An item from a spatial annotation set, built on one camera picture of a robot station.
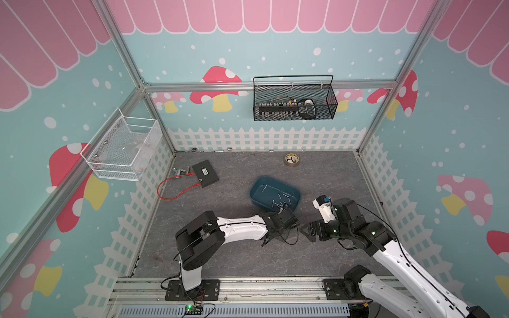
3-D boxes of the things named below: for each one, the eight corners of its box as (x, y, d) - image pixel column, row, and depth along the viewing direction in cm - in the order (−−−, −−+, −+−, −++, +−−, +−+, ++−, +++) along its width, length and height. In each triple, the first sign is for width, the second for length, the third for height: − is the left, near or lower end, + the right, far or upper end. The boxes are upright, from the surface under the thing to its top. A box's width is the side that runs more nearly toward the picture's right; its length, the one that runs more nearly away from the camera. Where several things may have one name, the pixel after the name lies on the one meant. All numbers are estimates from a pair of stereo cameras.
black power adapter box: (202, 188, 106) (201, 186, 104) (192, 168, 115) (191, 166, 113) (219, 180, 110) (219, 177, 108) (208, 162, 118) (207, 159, 116)
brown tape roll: (285, 166, 116) (285, 164, 114) (284, 155, 122) (284, 153, 120) (300, 166, 116) (300, 164, 114) (298, 155, 122) (298, 153, 120)
